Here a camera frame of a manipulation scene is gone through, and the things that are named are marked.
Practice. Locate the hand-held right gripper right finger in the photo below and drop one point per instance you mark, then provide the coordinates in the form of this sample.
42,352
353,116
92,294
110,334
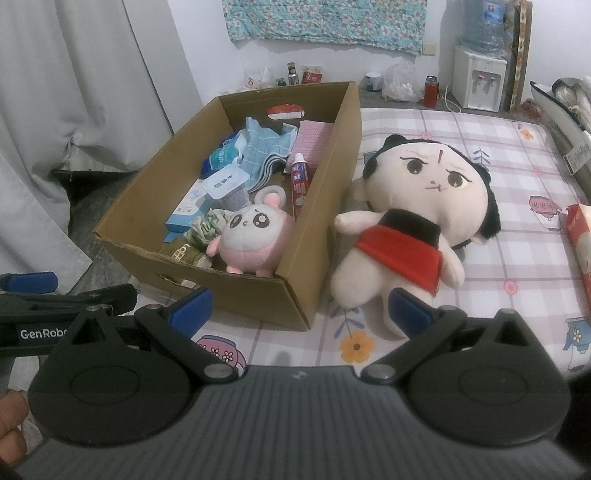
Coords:
406,311

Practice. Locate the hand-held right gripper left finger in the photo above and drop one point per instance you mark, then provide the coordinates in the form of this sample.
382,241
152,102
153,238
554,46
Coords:
191,307

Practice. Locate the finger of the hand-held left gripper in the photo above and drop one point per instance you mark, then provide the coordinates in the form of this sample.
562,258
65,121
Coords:
111,295
32,280

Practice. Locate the cardboard box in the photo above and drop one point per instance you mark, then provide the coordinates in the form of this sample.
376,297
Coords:
258,300

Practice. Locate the small pink plush toy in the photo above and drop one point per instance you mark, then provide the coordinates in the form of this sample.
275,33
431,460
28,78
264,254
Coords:
249,244

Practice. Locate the black-haired plush doll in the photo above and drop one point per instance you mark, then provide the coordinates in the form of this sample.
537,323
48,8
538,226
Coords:
429,175

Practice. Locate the blue white wet wipes pack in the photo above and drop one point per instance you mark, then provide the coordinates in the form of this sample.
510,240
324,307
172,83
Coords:
221,157

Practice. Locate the light blue checked towel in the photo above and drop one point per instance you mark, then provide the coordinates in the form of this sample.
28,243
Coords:
258,152

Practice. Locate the person's left hand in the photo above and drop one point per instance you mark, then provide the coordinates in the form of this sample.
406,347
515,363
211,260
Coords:
11,415

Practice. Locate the olive green pouch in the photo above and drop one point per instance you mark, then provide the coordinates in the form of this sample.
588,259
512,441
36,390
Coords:
182,251

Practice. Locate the green floral scrunchie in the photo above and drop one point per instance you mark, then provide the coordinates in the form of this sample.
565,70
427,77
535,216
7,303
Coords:
205,226

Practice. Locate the white blue mask box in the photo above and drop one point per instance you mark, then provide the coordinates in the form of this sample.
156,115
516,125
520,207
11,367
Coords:
184,212

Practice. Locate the clear tub white lid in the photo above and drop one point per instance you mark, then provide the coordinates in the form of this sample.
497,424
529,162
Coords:
224,182

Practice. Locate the checked printed bed sheet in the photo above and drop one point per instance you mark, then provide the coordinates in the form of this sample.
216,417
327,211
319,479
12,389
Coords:
508,230

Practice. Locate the white tape roll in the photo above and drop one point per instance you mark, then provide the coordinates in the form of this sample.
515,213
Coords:
265,194

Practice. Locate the red white toothpaste tube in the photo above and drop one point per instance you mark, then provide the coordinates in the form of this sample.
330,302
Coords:
300,184

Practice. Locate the red snack packet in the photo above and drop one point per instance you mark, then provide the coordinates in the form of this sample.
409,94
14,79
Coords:
581,249

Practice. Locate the pink cloth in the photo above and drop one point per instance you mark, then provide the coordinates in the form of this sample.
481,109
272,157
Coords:
311,138

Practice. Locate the grey curtain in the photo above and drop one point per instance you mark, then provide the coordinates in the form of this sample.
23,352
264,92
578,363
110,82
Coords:
92,92

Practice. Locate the red snack bag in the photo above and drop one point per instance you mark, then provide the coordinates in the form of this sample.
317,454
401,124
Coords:
286,110

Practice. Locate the clear plastic bag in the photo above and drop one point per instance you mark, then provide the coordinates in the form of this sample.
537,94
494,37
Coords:
401,83

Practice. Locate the white cup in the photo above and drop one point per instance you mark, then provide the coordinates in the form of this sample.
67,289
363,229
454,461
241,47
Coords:
373,82

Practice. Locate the white plastic bag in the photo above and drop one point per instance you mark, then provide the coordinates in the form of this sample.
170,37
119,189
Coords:
258,79

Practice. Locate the red plastic wrapper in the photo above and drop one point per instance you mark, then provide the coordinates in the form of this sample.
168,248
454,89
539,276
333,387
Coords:
532,109

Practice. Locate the grey storage bag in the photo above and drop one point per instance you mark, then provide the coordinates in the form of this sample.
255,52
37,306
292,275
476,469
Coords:
568,134

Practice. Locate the white water dispenser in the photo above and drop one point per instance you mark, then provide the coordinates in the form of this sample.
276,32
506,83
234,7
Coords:
466,78

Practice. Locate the small red box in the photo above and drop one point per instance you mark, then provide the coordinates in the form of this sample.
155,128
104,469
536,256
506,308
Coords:
311,75

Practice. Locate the wooden board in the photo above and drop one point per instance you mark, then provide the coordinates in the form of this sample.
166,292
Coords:
521,55

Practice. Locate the blue water bottle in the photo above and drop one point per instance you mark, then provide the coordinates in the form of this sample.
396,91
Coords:
485,27

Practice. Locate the teal floral cloth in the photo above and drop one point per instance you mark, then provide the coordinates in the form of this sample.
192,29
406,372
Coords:
323,23

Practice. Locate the wall socket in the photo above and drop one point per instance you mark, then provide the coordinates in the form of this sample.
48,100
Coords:
429,48

